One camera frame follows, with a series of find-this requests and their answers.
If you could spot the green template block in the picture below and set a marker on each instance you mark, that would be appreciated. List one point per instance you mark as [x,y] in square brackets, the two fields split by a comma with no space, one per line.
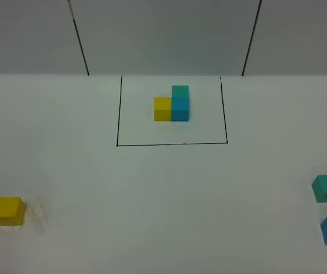
[180,91]

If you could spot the blue template block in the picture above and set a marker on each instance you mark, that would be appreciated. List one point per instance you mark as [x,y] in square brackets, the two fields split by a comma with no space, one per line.
[180,109]

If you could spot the yellow template block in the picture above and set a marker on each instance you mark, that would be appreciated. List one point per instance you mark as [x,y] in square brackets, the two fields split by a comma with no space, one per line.
[162,109]

